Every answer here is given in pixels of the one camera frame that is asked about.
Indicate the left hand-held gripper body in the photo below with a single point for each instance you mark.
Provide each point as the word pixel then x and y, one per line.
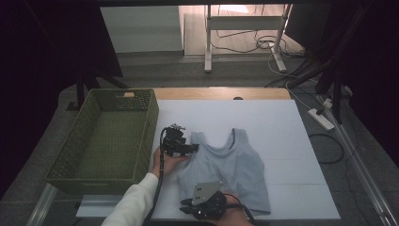
pixel 174 141

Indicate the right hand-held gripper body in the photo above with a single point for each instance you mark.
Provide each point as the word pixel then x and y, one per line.
pixel 210 205

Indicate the light blue tank top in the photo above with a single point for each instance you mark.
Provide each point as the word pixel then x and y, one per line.
pixel 229 169

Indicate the green woven basket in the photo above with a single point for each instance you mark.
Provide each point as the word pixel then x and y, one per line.
pixel 106 141

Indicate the person's left hand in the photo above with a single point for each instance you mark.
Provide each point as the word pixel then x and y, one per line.
pixel 167 164

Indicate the person's right hand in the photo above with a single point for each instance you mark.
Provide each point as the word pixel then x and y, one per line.
pixel 233 216

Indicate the white foam board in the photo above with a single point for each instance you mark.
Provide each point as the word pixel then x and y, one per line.
pixel 282 125

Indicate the black stand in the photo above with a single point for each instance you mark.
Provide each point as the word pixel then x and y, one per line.
pixel 337 100
pixel 80 91

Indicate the white cabinet panel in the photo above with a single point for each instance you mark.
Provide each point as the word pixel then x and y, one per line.
pixel 141 29

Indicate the white power strip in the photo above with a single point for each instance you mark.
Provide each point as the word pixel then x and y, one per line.
pixel 320 119

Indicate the small white plug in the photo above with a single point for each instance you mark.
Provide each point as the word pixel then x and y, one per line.
pixel 327 103

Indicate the white metal desk frame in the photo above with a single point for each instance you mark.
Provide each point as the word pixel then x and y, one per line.
pixel 207 47

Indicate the aluminium rail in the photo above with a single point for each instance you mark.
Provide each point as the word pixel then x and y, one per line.
pixel 42 204
pixel 360 169

